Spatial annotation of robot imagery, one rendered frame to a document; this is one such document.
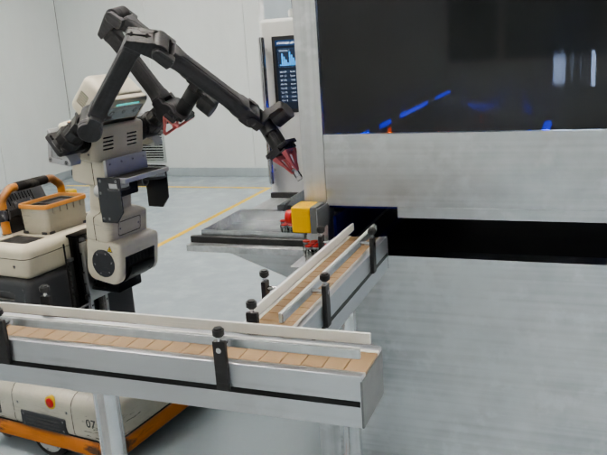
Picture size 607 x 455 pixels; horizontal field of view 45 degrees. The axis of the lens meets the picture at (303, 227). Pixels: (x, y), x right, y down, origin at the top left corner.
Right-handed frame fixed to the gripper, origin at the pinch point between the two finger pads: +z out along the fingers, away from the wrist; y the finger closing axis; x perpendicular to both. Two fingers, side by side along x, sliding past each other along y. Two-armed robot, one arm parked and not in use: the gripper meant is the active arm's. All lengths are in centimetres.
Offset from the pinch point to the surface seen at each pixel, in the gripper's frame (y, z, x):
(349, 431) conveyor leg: 4, 74, -52
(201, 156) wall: -374, -169, 460
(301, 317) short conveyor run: 38, 42, -90
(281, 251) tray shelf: 2.6, 23.3, -34.4
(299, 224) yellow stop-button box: 19, 21, -43
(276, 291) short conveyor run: 34, 35, -87
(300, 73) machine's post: 39, -13, -36
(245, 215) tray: -20.9, 3.7, -8.4
